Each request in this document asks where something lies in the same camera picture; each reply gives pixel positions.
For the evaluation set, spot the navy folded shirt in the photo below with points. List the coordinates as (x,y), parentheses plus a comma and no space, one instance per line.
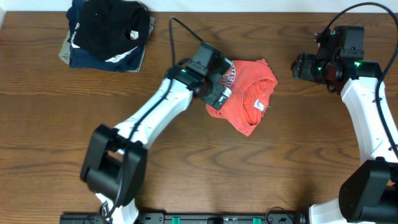
(107,35)

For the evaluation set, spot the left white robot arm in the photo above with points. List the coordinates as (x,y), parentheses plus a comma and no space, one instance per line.
(114,167)

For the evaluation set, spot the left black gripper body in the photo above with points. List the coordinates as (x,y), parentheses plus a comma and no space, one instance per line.
(216,93)

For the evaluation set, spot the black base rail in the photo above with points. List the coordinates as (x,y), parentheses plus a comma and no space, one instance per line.
(278,217)

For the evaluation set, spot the black folded shirt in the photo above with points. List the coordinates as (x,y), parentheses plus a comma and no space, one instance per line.
(109,28)

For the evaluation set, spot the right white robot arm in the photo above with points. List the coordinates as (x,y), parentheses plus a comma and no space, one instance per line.
(369,195)

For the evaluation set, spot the red printed t-shirt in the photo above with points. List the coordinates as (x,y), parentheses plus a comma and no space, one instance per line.
(251,83)

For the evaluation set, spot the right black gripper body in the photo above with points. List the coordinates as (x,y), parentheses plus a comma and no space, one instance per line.
(298,66)

